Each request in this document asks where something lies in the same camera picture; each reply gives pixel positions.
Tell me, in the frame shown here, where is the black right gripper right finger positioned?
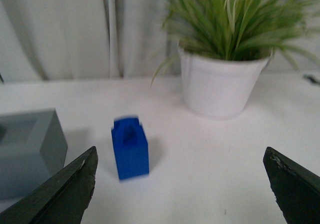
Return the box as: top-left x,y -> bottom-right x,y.
263,147 -> 320,223

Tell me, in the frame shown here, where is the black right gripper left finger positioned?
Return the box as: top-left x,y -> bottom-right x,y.
0,146 -> 98,223

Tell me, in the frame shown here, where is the blue plastic block part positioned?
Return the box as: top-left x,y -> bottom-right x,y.
111,116 -> 150,180

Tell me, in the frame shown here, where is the gray square base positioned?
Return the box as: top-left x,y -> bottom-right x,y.
0,109 -> 68,200

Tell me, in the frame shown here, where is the small black object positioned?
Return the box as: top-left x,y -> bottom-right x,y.
303,75 -> 320,85

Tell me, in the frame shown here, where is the white plant pot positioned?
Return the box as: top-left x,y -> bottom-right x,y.
178,48 -> 273,119

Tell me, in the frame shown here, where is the white curtain backdrop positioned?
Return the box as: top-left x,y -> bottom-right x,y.
0,0 -> 177,83

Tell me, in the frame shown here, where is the green leafy plant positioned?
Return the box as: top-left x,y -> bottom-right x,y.
147,0 -> 320,87

